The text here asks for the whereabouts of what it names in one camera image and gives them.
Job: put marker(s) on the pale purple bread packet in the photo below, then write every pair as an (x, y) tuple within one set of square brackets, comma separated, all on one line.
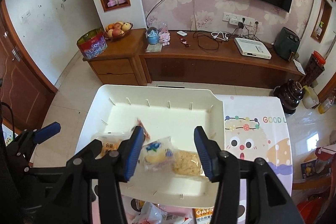
[(157, 154)]

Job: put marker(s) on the orange white oats bar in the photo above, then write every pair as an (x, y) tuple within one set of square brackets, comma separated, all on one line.
[(203, 215)]

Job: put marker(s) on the dark green air fryer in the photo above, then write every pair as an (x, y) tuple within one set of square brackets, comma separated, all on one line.
[(286, 44)]

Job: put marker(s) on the long wooden tv cabinet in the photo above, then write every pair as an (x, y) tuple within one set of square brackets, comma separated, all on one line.
[(201, 60)]

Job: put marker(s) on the red lidded brown container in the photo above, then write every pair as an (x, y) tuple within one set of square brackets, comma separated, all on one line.
[(313, 69)]

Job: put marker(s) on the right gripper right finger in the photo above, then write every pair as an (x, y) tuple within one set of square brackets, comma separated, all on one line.
[(208, 153)]

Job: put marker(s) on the white set-top box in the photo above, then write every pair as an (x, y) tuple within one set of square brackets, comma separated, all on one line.
[(252, 48)]

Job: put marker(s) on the blue snow globe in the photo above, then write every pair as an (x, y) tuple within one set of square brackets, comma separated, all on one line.
[(152, 35)]

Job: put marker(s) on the fruit bowl with apples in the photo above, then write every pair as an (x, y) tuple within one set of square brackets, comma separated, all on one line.
[(117, 30)]

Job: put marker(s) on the clear tray yellow biscuits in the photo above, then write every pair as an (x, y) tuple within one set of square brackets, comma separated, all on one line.
[(109, 141)]

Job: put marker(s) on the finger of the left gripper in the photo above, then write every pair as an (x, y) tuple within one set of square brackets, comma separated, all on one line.
[(46, 133), (86, 157)]

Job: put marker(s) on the red round biscuit tin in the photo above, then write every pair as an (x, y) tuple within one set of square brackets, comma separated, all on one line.
[(92, 44)]

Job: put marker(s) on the cartoon monster tablecloth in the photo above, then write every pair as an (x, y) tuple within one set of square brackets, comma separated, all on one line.
[(246, 126)]

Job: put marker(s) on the white wall power strip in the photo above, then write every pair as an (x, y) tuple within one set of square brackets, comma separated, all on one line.
[(234, 19)]

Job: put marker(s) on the clear bag pale chips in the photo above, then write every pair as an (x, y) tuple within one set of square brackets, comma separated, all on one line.
[(187, 163)]

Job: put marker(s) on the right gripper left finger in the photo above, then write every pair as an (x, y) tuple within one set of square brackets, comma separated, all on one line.
[(131, 153)]

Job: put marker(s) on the red white sausage packet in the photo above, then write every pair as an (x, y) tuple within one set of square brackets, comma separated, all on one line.
[(151, 214)]

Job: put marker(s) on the brown wooden door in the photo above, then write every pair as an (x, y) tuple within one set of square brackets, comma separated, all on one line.
[(24, 87)]

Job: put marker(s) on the dark ceramic jar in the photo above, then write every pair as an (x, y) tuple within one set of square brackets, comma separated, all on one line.
[(290, 95)]

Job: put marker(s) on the white plastic storage bin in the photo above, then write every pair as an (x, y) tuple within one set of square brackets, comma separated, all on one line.
[(165, 113)]

